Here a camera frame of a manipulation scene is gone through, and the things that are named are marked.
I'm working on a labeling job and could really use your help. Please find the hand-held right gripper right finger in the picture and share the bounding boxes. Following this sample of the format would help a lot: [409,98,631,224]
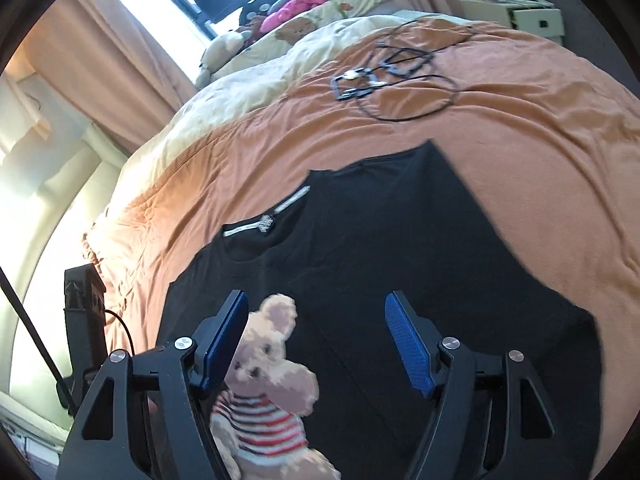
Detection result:
[384,290,566,480]

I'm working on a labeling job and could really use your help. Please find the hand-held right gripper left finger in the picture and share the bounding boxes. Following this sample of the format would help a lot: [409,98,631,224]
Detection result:
[57,289,251,480]

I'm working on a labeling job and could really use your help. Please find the black bear print T-shirt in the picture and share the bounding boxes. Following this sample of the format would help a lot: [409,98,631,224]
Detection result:
[160,141,603,480]

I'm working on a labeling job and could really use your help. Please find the white padded headboard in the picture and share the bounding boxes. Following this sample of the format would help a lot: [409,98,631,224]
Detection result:
[0,70,131,441]

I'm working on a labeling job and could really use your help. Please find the orange blanket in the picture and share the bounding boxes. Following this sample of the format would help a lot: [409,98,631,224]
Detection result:
[82,15,640,461]

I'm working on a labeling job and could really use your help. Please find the cream duvet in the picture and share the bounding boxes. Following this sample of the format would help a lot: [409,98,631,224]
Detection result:
[122,12,476,181]

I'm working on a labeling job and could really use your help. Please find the white plush bear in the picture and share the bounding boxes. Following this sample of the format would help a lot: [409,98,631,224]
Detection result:
[195,30,253,90]

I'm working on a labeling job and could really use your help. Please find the black plush toy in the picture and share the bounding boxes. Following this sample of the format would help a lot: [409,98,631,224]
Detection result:
[237,0,281,28]

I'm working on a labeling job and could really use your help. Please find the bear print bedding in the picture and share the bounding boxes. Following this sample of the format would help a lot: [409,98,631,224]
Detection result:
[215,0,396,81]

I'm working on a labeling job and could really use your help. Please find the cream nightstand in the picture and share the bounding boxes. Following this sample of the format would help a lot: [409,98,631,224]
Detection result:
[460,0,563,38]

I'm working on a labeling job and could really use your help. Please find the black cable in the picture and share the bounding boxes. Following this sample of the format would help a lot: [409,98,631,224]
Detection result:
[0,266,78,417]

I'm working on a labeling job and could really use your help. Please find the tangled black cables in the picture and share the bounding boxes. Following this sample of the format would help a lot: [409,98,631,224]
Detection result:
[330,17,476,123]

